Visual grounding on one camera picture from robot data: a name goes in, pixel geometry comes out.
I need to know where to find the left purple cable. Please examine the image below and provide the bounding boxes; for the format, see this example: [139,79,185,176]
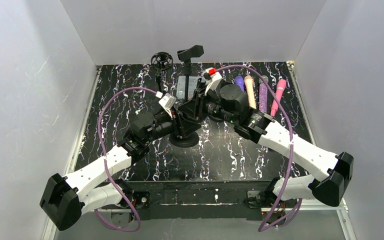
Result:
[94,86,161,233]

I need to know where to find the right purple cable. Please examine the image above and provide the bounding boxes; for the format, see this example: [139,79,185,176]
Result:
[216,64,303,233]

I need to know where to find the pink microphone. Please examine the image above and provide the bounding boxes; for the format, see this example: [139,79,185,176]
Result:
[270,78,287,117]

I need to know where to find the beige microphone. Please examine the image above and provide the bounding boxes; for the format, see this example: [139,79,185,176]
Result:
[244,75,257,109]

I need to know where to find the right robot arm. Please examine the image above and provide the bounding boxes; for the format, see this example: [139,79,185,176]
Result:
[178,84,354,207]

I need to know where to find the black stand for purple microphone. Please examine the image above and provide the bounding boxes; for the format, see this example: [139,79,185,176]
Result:
[208,113,225,123]

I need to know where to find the black tripod microphone stand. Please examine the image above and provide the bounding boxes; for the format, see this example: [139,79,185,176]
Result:
[150,51,173,93]

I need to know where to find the purple cable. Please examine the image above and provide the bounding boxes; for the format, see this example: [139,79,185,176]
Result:
[94,86,161,233]
[216,64,303,233]

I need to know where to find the purple microphone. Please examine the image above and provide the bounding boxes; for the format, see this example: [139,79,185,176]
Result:
[234,75,245,92]

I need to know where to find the grey-headed glitter microphone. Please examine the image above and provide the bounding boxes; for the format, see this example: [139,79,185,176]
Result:
[258,75,269,113]

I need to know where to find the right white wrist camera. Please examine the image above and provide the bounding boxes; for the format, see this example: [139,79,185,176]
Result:
[202,67,223,96]

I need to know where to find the black round-base stand for pink microphone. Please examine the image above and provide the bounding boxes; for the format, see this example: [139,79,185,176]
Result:
[169,45,204,148]

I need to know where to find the clear plastic screw box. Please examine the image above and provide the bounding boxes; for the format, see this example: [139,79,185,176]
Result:
[176,75,200,100]

